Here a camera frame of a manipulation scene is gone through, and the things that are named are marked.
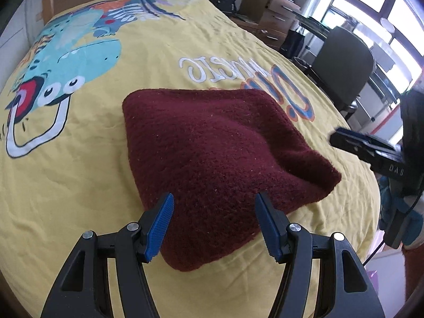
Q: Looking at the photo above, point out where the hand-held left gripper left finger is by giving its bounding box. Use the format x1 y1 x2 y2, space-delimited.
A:
40 193 175 318

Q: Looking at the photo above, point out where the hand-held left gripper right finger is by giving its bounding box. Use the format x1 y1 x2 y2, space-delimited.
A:
254 192 386 318

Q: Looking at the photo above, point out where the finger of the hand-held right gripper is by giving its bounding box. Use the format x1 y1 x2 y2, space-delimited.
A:
335 127 400 150
329 133 376 164

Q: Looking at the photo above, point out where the maroon knit sweater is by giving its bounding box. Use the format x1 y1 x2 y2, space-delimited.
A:
122 88 342 272

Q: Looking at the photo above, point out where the person's right hand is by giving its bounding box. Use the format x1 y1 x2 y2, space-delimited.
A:
378 175 424 248

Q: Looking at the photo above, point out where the dark office chair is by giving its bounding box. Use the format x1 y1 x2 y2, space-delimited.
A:
293 26 376 120

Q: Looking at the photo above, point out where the yellow printed blanket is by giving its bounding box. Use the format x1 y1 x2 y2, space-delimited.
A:
0 0 381 318

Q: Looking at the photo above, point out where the black waste bin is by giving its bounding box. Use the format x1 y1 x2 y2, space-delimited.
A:
279 30 306 61

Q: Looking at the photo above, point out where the glass desk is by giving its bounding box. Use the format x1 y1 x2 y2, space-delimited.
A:
295 15 336 36

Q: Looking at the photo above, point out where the wooden drawer cabinet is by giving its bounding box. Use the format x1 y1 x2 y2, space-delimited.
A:
232 10 297 51

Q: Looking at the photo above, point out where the black cable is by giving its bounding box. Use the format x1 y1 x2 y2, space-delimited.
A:
363 192 418 267

